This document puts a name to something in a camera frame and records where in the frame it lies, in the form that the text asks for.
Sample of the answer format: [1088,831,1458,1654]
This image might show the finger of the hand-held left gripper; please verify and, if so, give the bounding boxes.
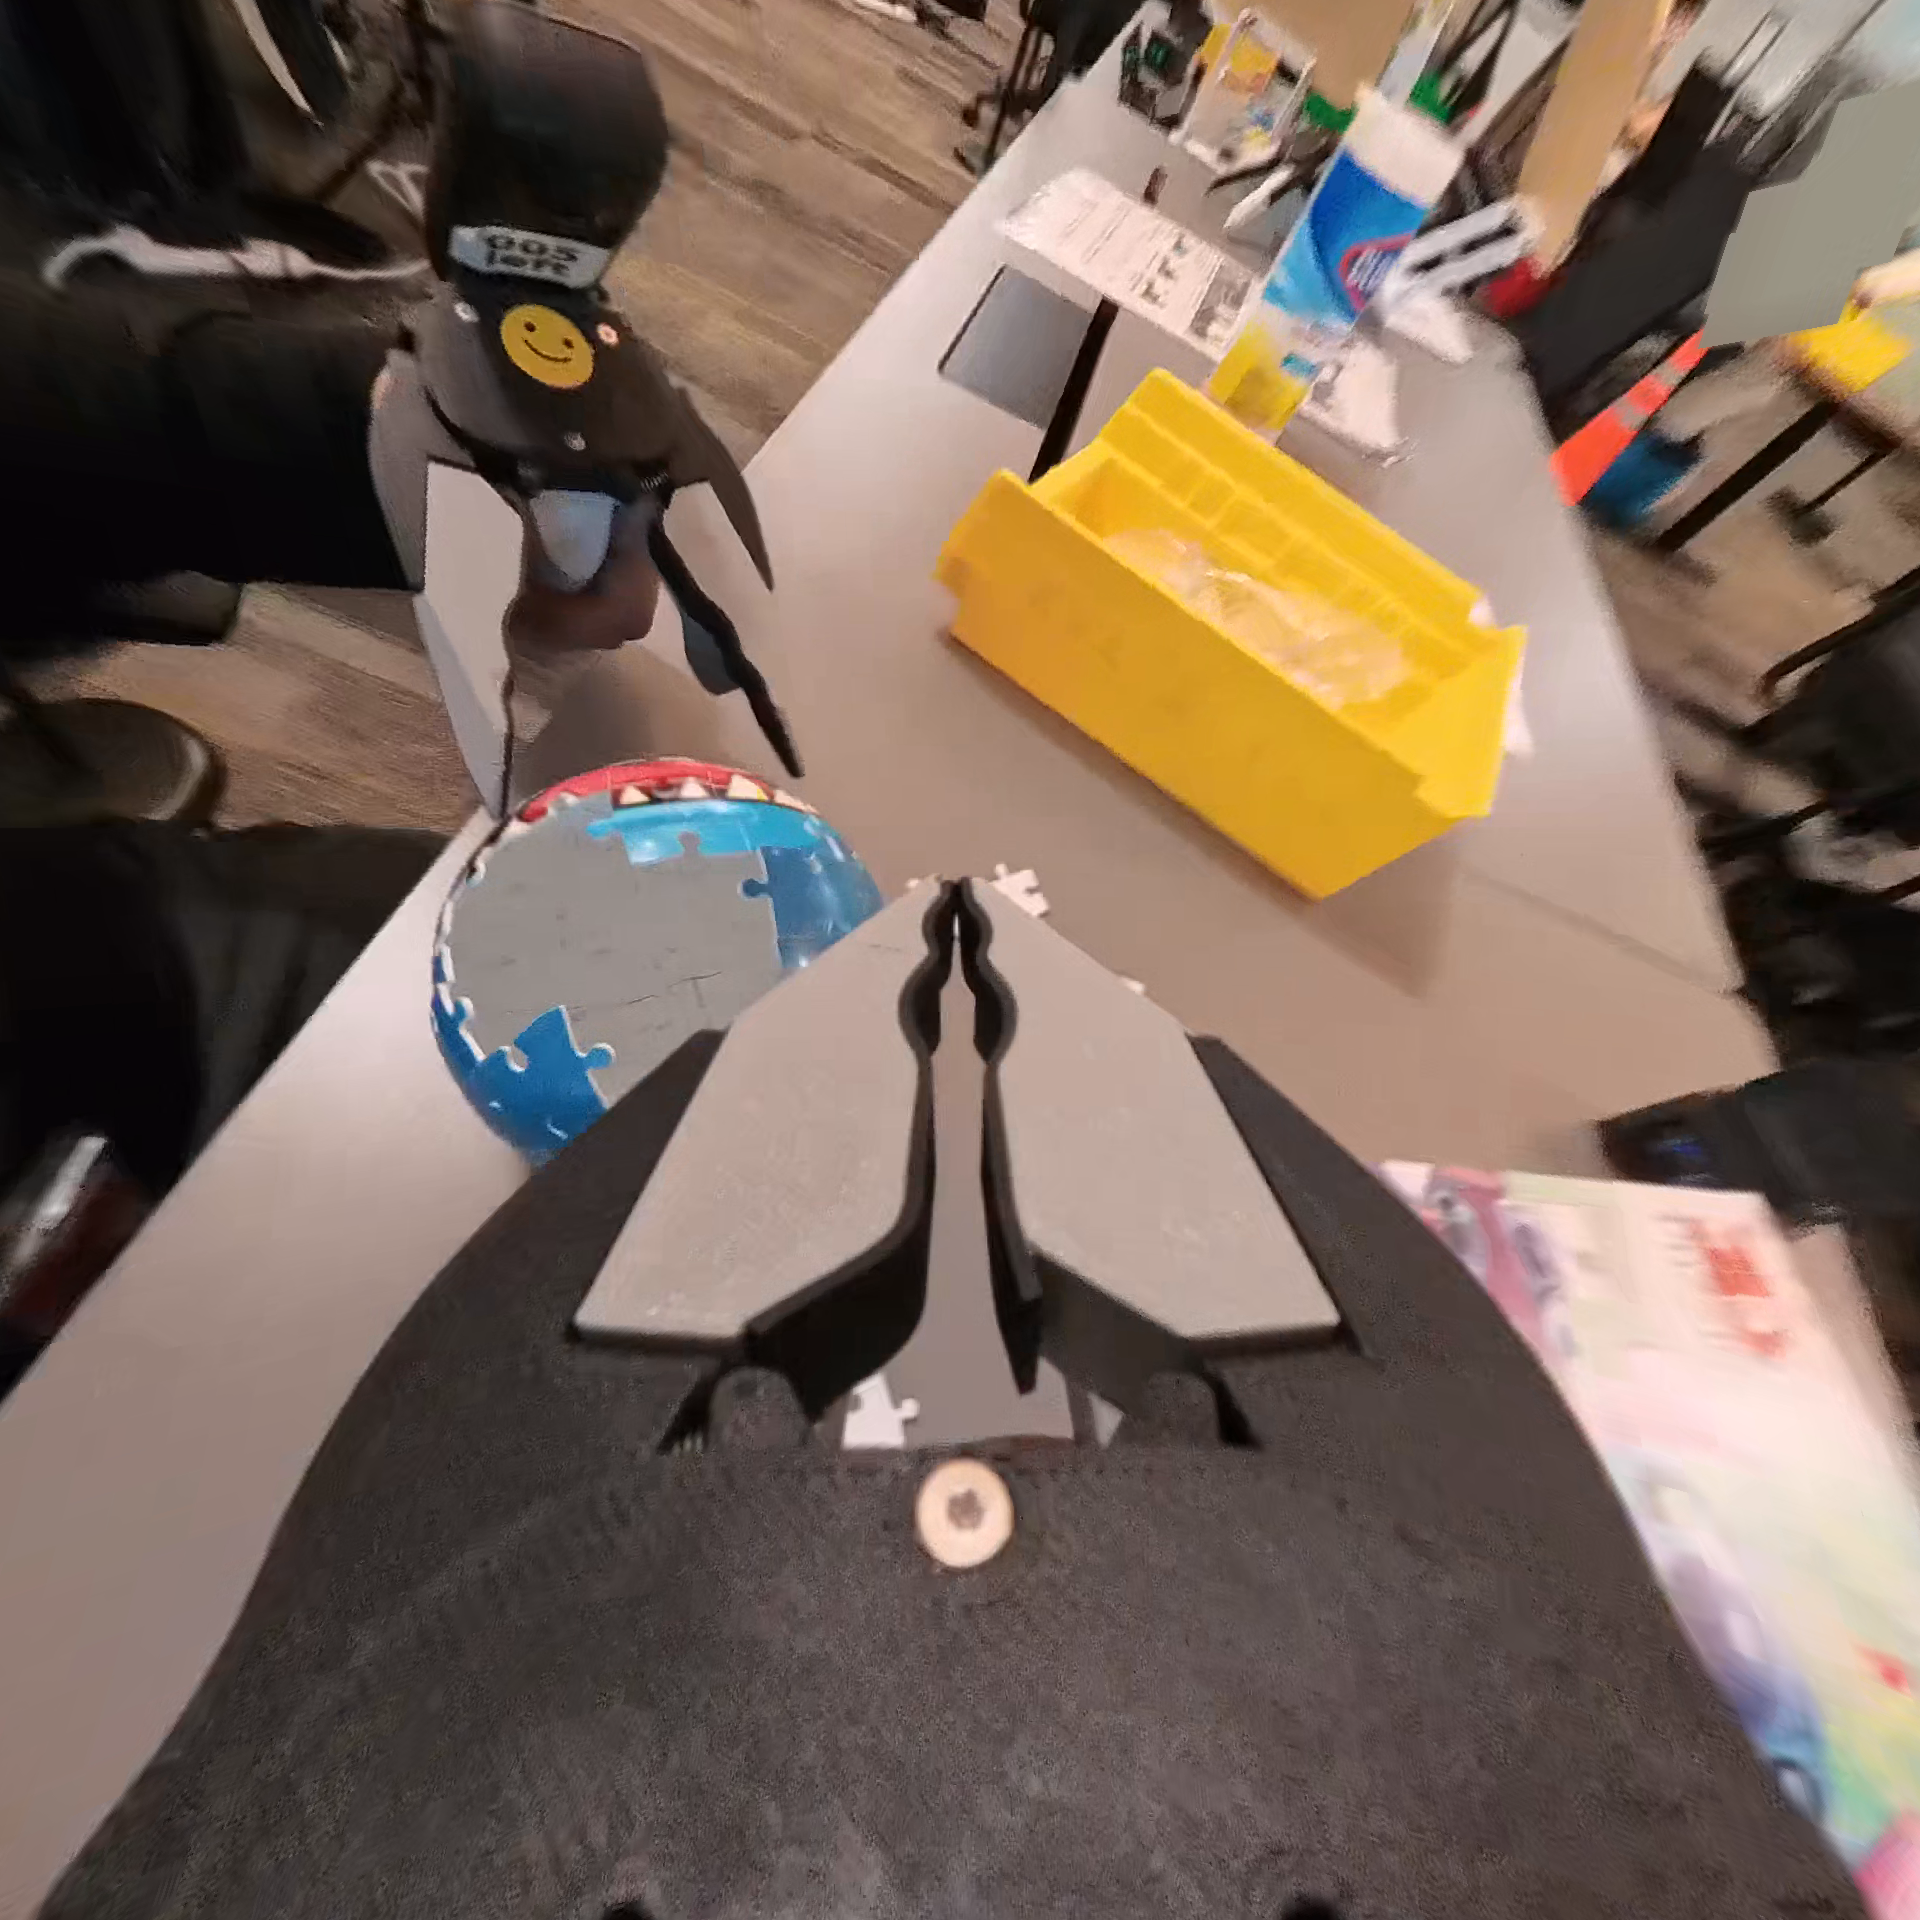
[407,457,530,823]
[641,510,807,782]

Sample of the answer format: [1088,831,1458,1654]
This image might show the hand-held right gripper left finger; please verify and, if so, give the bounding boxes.
[570,879,961,1423]

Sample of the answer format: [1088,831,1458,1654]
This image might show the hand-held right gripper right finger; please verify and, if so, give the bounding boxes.
[960,879,1344,1396]

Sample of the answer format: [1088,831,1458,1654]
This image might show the blue puzzle ball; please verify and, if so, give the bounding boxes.
[430,756,887,1164]

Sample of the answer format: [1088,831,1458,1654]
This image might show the person's left forearm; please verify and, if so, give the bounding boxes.
[0,210,437,634]

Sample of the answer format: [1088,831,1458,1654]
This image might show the cartoon print puzzle box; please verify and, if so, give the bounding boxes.
[1381,1159,1920,1920]

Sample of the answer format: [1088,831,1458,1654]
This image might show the person's left hand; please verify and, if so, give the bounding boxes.
[506,518,670,656]

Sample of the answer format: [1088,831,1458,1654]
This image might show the person's dark shoe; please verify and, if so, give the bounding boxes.
[0,698,226,827]

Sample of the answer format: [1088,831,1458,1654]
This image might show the dark flat tablet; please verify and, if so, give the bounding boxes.
[936,268,1120,431]

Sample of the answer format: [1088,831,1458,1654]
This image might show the black backpack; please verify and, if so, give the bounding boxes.
[0,825,442,1354]

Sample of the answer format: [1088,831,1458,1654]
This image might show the yellow plastic bin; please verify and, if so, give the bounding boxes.
[936,369,1528,903]

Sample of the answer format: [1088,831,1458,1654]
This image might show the printed papers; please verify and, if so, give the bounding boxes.
[997,168,1413,452]

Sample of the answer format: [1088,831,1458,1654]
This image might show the black device with screen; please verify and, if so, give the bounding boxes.
[1598,1056,1920,1226]

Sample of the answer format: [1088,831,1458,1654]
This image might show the blue white wipes container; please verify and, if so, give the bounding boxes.
[1207,90,1465,436]

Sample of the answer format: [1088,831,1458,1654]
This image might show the orange and blue object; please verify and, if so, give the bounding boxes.
[1552,329,1712,520]

